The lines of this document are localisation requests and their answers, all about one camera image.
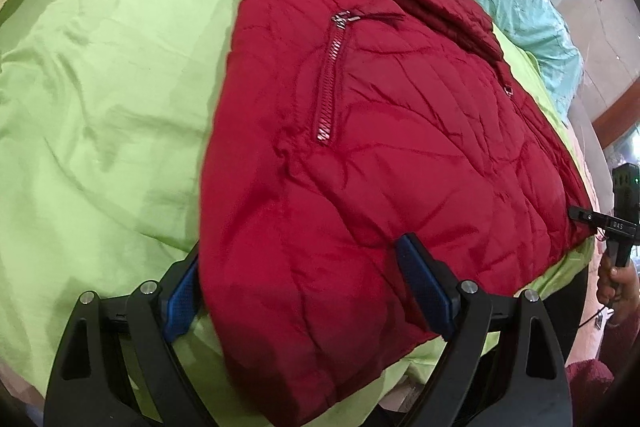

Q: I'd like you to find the red quilted down jacket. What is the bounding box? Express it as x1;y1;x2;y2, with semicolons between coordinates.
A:
200;0;589;426

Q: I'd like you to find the person's right hand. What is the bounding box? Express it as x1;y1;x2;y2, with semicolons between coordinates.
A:
597;251;639;325

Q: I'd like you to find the pink fuzzy right sleeve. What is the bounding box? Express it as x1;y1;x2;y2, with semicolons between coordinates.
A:
566;303;639;425

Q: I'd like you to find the light green bed quilt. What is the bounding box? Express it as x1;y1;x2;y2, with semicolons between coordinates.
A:
0;0;597;427

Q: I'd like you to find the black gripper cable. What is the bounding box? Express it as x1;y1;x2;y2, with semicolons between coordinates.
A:
574;303;614;333

